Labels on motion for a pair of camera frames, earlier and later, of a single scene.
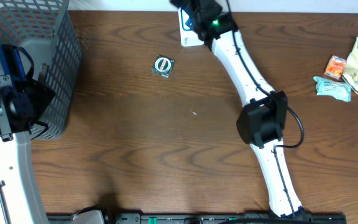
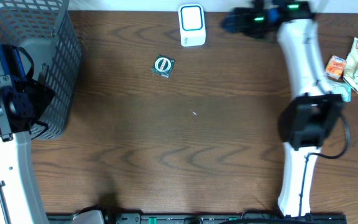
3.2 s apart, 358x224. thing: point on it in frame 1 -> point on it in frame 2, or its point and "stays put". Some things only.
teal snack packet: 333,87 stays put
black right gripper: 218,6 -> 235,23
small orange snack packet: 335,67 stays put
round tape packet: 163,66 stays put
